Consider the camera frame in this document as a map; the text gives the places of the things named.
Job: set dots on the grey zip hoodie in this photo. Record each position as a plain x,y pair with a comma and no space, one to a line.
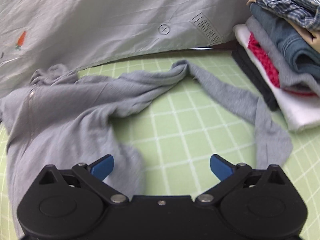
59,125

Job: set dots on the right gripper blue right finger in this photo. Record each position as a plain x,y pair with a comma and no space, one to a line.
221,167

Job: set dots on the grey carrot print sheet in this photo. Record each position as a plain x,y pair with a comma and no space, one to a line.
37,34

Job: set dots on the blue checked shirt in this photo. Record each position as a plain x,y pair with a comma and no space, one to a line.
304,13

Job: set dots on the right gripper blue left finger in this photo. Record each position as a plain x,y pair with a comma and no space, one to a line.
102,167

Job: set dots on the beige folded garment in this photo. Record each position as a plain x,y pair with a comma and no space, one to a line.
310,37

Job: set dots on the folded blue jeans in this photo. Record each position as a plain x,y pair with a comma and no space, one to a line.
300,56

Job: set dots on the white folded garment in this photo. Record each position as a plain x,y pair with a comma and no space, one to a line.
300,112

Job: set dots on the red knitted garment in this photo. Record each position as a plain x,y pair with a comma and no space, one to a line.
271,71

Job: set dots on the black folded garment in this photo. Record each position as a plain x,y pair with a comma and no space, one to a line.
249,69

